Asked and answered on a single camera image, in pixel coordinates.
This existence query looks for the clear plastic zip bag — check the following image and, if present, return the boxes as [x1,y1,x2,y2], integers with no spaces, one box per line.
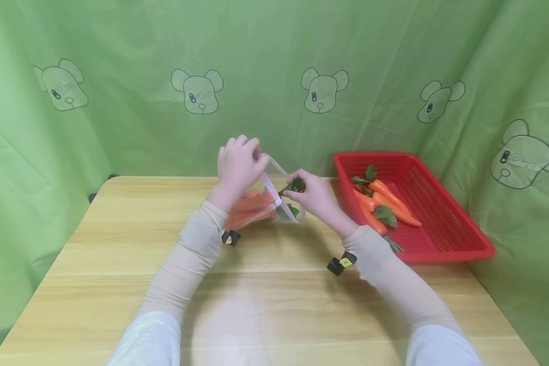
[223,152,307,232]

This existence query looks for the person's right forearm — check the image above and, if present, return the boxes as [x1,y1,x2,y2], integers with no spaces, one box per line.
[342,225,483,366]

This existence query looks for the red plastic basket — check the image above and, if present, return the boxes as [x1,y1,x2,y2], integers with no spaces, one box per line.
[333,151,496,264]

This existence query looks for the person's left forearm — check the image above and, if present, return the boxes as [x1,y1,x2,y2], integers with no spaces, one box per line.
[106,200,229,366]

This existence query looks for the orange toy carrot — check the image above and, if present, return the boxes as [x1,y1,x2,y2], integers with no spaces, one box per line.
[361,205,404,253]
[223,189,275,232]
[352,188,380,213]
[351,165,422,227]
[256,177,306,222]

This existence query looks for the person's right hand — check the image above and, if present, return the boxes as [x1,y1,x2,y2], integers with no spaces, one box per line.
[282,169,360,239]

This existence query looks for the person's left hand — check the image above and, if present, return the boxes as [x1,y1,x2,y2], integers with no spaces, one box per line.
[207,135,271,213]

